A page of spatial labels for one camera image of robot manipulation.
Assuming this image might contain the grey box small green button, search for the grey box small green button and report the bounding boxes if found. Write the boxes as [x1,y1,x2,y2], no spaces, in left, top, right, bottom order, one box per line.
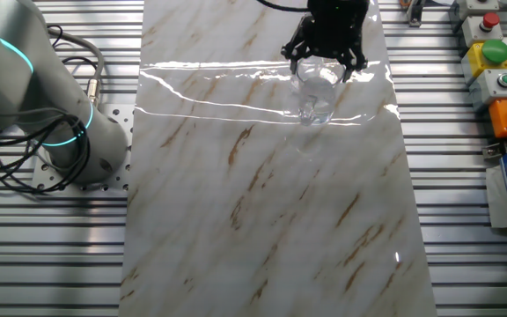
[468,68,507,111]

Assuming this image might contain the black metal bracket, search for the black metal bracket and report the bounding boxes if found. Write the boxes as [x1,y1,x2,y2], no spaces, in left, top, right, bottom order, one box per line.
[405,0,427,28]

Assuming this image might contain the grey box red button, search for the grey box red button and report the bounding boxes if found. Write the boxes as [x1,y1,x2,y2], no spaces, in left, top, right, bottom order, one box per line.
[460,11,503,48]

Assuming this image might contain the grey box black knob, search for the grey box black knob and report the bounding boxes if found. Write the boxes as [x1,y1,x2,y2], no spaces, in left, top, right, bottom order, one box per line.
[449,0,501,21]

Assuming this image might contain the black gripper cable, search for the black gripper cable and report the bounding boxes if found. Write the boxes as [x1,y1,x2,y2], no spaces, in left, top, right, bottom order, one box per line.
[255,0,312,13]

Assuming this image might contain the grey hose with metal connector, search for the grey hose with metal connector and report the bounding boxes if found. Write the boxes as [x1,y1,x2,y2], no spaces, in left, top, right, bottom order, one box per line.
[48,26,105,109]

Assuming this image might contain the yellow box green button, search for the yellow box green button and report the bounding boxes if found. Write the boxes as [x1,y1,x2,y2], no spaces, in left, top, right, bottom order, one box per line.
[460,39,507,85]

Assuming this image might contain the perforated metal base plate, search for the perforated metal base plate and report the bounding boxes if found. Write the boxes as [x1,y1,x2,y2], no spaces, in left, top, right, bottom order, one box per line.
[31,103,134,195]

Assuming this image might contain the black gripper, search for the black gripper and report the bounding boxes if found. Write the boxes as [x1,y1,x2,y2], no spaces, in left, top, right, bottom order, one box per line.
[280,0,369,84]

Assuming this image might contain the white marble pattern board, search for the white marble pattern board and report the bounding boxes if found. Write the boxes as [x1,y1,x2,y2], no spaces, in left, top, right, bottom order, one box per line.
[119,0,438,317]

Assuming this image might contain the orange box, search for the orange box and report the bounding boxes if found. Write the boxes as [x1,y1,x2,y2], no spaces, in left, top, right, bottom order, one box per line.
[489,97,507,140]

